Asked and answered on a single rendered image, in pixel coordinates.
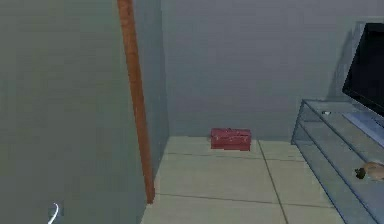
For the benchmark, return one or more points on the black television set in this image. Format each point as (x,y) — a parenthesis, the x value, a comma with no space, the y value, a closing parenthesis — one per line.
(368,66)

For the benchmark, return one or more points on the red toolbox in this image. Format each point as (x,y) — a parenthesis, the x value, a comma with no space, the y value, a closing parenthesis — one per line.
(230,139)

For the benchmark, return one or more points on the grey glass television stand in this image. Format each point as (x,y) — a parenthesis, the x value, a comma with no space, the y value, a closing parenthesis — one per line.
(336,156)

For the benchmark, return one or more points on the brown and black small object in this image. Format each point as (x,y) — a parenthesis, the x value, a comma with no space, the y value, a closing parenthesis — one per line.
(371,170)

